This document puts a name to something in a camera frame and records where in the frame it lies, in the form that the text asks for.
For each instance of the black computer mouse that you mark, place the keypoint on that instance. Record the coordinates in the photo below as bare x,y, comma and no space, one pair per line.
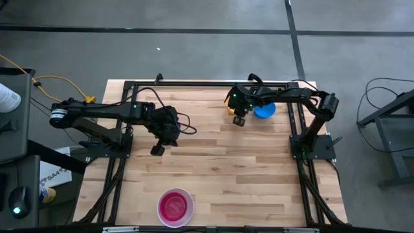
19,199

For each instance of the large white bowl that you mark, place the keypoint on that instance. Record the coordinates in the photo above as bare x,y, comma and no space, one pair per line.
176,224

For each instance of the small blue plastic bowl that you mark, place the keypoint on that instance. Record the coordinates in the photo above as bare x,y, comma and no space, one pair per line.
265,112

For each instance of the black metal desk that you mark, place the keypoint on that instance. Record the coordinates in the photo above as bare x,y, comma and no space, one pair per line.
385,111

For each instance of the small pink plastic bowl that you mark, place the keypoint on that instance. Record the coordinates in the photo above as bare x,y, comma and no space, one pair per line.
174,206

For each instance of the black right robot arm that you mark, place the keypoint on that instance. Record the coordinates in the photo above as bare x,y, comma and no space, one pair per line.
291,94

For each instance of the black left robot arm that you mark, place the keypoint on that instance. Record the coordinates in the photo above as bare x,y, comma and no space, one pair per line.
97,111

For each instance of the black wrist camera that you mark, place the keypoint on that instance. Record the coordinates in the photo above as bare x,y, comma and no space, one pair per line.
239,121
157,150

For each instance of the silver metal bracket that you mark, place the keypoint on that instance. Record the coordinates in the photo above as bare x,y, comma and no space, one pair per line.
120,230
300,230

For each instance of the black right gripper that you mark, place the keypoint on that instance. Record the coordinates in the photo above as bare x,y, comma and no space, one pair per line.
242,98

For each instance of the small yellow plastic bowl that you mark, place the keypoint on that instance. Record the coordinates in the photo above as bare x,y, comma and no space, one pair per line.
230,109

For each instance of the black aluminium table frame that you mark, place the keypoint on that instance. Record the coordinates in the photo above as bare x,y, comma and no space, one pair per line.
210,84

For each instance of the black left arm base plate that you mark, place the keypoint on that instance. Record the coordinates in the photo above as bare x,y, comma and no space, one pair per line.
125,151

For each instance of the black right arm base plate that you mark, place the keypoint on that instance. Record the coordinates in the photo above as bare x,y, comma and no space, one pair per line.
324,147

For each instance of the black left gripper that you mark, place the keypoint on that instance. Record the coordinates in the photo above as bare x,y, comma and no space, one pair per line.
163,124

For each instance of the white printed bottle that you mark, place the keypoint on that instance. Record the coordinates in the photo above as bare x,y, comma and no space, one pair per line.
8,98

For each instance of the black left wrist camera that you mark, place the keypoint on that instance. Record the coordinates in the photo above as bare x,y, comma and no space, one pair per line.
157,150

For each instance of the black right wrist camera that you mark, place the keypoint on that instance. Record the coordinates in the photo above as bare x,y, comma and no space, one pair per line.
239,121

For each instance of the grey equipment cart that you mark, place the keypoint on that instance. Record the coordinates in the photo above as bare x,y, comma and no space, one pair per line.
16,129

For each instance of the black diagonal bar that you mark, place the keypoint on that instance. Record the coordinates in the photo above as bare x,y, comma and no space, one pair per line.
55,157

